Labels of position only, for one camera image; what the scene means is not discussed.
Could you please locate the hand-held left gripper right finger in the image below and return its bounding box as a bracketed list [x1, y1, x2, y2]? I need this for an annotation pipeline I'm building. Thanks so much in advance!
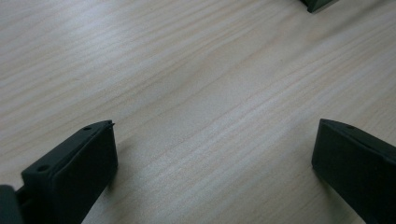
[311, 118, 396, 224]

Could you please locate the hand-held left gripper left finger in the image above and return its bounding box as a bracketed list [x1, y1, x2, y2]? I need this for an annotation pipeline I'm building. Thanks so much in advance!
[15, 119, 120, 224]

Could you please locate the dark green wire basket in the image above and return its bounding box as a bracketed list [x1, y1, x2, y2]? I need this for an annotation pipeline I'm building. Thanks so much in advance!
[300, 0, 340, 14]

